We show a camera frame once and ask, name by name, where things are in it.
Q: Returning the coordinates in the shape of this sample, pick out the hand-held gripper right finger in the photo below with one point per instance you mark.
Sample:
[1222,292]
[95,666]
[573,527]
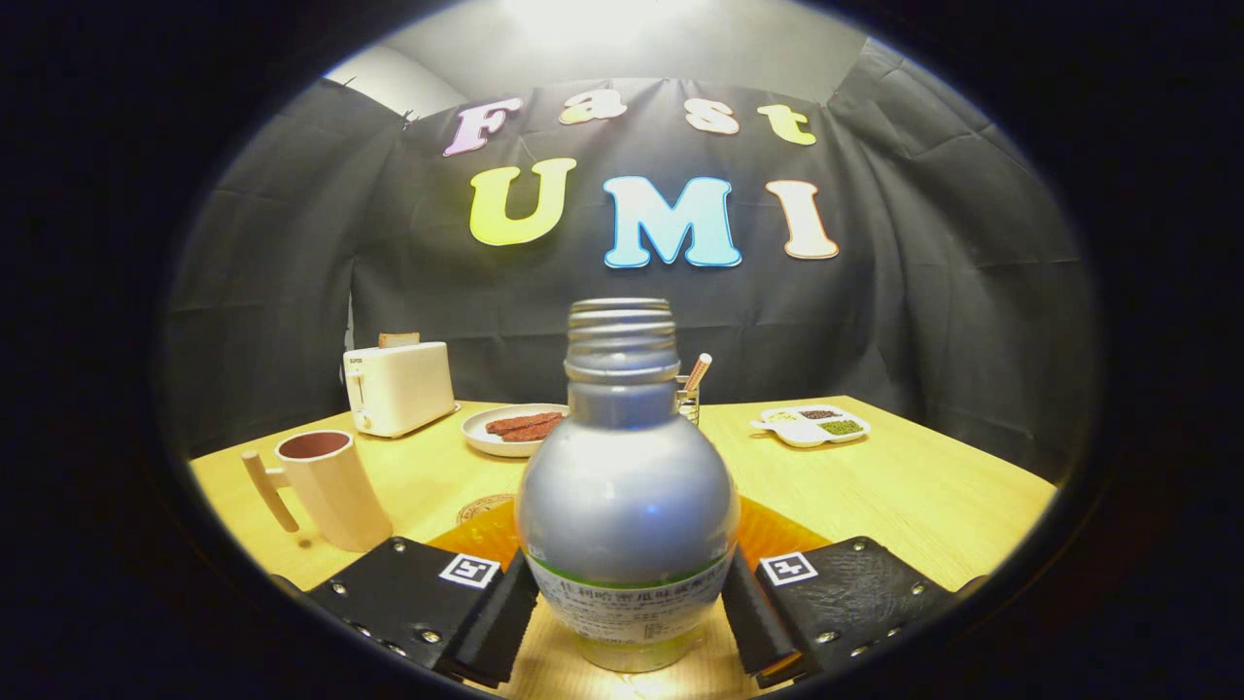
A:
[753,617]

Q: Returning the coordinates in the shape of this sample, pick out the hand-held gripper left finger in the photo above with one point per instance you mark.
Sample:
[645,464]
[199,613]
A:
[491,622]

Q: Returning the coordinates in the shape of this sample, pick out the round cork coaster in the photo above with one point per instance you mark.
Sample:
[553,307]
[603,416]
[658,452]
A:
[481,507]

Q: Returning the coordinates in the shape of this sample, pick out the silver juice bottle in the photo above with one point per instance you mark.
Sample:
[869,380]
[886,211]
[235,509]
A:
[622,496]

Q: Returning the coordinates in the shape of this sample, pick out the round white plate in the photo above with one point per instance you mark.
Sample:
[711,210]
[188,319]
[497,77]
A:
[486,442]

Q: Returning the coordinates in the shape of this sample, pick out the wooden table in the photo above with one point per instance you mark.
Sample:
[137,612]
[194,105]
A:
[904,496]

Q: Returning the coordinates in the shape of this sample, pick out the white divided dish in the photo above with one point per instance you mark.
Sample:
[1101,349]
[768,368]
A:
[812,428]

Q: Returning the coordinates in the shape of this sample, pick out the brown meat strips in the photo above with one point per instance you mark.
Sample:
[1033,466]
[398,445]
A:
[525,425]

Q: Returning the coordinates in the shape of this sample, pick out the white toaster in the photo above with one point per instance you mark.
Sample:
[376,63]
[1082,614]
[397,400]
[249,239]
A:
[403,389]

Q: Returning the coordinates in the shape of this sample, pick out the brown stick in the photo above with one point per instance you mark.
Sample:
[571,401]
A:
[700,371]

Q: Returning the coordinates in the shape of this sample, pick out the toast slice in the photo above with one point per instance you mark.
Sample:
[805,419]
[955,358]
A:
[398,339]

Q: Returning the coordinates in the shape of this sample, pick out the black backdrop cloth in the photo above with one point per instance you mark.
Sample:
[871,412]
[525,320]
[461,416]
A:
[923,292]

